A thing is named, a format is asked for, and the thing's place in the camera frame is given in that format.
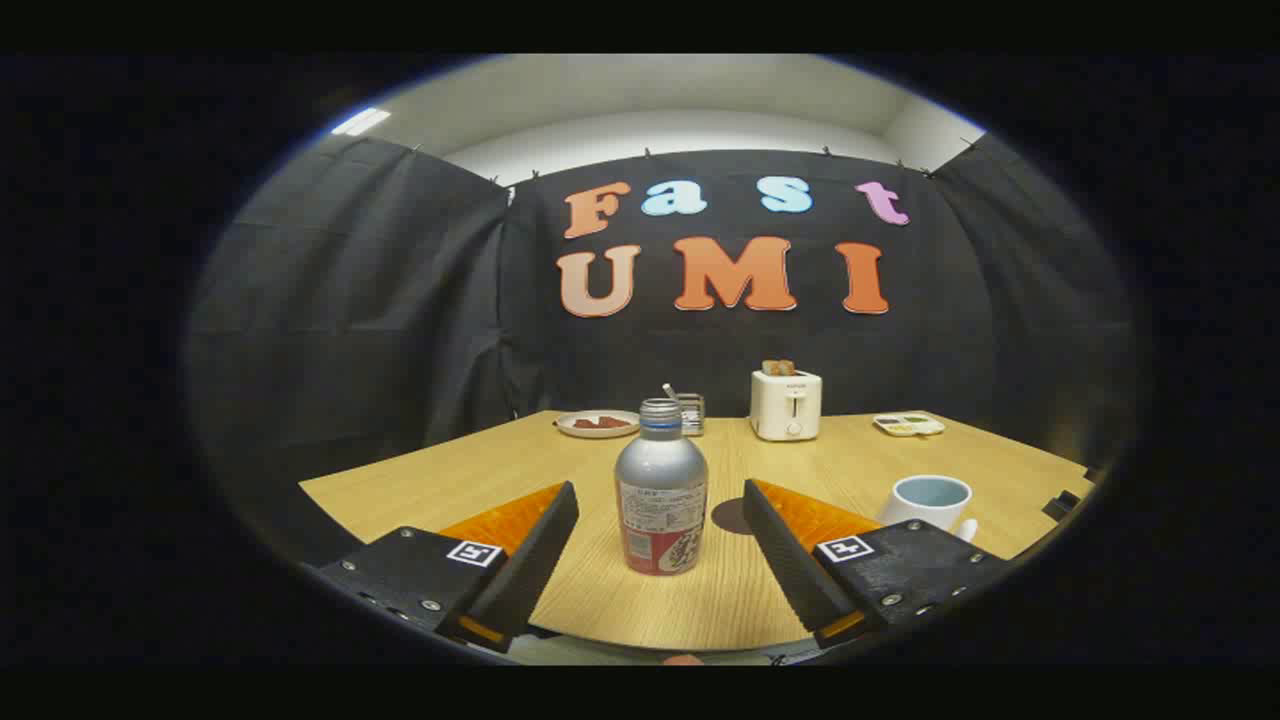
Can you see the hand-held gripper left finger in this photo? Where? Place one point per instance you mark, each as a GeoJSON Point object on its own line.
{"type": "Point", "coordinates": [530, 560]}

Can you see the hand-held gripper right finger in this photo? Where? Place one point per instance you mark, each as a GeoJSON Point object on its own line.
{"type": "Point", "coordinates": [790, 570]}

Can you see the round brown coaster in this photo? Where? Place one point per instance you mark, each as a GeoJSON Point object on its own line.
{"type": "Point", "coordinates": [728, 516]}

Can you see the white cup with blue inside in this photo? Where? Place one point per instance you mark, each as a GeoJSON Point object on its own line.
{"type": "Point", "coordinates": [915, 510]}

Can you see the silver bottle with red label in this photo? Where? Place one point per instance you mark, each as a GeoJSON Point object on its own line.
{"type": "Point", "coordinates": [660, 470]}

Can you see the wooden table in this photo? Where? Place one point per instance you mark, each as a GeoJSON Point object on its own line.
{"type": "Point", "coordinates": [450, 480]}

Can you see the round white plate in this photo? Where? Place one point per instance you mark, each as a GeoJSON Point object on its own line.
{"type": "Point", "coordinates": [570, 427]}

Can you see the red meat slices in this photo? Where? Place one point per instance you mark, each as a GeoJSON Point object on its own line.
{"type": "Point", "coordinates": [600, 423]}

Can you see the white toaster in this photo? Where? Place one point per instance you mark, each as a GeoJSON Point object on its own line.
{"type": "Point", "coordinates": [785, 405]}

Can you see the small glass jar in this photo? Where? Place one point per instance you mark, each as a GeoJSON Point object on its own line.
{"type": "Point", "coordinates": [693, 415]}

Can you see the white divided condiment tray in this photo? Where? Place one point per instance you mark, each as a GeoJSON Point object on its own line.
{"type": "Point", "coordinates": [908, 425]}

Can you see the toast slices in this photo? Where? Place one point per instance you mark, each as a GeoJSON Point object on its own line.
{"type": "Point", "coordinates": [778, 368]}

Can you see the black table clamp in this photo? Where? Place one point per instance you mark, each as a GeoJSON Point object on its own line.
{"type": "Point", "coordinates": [1062, 505]}

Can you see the black backdrop cloth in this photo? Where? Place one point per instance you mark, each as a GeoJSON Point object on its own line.
{"type": "Point", "coordinates": [350, 300]}

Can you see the small ceiling light panel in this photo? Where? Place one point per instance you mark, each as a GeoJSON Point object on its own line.
{"type": "Point", "coordinates": [360, 121]}

